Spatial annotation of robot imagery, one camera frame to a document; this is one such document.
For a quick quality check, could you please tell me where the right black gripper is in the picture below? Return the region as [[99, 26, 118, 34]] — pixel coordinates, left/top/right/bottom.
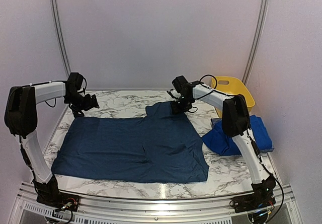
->
[[171, 96, 193, 115]]

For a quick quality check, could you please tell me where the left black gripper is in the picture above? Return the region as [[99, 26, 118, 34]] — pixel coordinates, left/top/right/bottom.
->
[[64, 92, 99, 117]]

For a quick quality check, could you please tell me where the grey-blue garment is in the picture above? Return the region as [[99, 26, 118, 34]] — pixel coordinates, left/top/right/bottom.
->
[[51, 102, 209, 183]]

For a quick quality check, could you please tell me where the blue pleated skirt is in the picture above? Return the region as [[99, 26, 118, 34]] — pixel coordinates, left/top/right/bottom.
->
[[202, 115, 274, 156]]

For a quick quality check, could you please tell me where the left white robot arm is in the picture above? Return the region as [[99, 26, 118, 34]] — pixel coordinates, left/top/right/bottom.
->
[[4, 72, 99, 206]]

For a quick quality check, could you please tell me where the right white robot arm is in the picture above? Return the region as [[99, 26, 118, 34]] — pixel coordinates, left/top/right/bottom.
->
[[168, 76, 276, 208]]

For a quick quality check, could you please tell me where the blue checked folded shirt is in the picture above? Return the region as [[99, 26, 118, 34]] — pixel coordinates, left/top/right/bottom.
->
[[211, 118, 222, 129]]

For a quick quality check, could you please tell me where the yellow plastic basket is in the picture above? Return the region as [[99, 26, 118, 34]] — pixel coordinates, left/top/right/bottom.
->
[[211, 76, 255, 112]]

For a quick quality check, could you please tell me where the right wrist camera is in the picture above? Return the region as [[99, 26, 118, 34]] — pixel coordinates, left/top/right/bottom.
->
[[172, 76, 188, 94]]

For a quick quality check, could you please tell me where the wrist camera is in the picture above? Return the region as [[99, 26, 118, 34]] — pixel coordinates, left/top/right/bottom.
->
[[67, 72, 87, 91], [172, 76, 188, 94]]

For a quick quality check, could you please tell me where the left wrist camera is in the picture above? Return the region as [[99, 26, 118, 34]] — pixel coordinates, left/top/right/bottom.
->
[[67, 72, 87, 91]]

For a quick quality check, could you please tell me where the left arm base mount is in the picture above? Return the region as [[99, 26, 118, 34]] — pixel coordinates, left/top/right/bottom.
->
[[37, 193, 80, 212]]

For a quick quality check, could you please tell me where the right aluminium wall profile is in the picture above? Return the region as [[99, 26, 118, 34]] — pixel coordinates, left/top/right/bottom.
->
[[242, 0, 269, 85]]

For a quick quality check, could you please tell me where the aluminium wall profile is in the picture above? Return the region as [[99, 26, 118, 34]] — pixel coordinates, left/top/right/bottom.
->
[[242, 0, 269, 85], [50, 0, 71, 77]]

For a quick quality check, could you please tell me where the aluminium table front rail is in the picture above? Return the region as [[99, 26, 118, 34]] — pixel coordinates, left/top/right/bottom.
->
[[8, 184, 303, 223]]

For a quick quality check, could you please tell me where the left aluminium wall profile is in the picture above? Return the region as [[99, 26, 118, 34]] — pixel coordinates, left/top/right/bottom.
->
[[50, 0, 71, 77]]

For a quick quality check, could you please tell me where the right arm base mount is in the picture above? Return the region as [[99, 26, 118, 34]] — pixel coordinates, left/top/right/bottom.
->
[[229, 193, 276, 213]]

